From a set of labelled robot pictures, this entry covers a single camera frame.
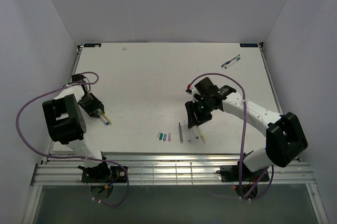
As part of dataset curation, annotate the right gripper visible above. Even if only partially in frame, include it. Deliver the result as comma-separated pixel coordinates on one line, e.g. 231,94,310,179
185,98,213,129

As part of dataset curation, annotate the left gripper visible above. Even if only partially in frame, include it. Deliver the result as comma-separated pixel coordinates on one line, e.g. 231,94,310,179
78,92,105,118

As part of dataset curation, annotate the lavender capped white marker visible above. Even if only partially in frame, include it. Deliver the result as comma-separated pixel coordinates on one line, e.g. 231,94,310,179
183,120,191,142

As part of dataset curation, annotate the teal white marker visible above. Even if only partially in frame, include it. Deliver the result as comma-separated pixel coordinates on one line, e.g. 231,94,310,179
192,127,199,139

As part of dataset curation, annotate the yellow highlighter pen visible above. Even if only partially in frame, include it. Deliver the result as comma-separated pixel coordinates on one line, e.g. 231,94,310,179
196,126,206,143

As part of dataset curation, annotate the purple marker pen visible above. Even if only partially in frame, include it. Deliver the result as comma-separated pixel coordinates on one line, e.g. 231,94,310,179
179,122,183,144

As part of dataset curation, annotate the green capped marker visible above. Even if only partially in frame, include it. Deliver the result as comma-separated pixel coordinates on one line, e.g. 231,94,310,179
224,54,241,69

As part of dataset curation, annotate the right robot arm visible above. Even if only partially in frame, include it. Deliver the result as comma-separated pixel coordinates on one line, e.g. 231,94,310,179
185,77,308,180

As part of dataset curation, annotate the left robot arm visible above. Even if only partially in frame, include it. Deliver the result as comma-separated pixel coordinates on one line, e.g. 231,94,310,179
42,74,112,182

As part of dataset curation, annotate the left blue corner label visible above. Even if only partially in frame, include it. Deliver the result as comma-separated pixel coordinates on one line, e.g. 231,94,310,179
83,43,102,48

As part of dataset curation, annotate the blue corner label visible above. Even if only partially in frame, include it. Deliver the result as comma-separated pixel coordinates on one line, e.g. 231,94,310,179
240,43,258,48
83,43,102,48

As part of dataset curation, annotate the right blue corner label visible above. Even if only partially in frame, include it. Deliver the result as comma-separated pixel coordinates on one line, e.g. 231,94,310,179
240,43,258,48

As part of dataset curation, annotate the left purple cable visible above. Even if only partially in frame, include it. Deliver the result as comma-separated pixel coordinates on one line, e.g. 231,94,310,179
15,71,130,208

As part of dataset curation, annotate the purple cable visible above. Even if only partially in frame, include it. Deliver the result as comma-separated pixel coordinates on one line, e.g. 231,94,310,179
189,73,274,201
15,71,130,208

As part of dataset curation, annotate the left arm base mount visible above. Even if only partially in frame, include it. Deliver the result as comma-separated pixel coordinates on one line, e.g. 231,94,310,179
80,166,127,184

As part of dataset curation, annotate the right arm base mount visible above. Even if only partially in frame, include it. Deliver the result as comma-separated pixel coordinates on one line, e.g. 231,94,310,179
216,165,270,182

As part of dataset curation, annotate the aluminium frame rail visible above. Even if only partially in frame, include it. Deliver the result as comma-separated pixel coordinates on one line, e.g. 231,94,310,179
31,154,316,186

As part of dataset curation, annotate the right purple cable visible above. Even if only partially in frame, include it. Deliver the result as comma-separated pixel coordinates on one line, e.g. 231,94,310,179
189,73,274,201

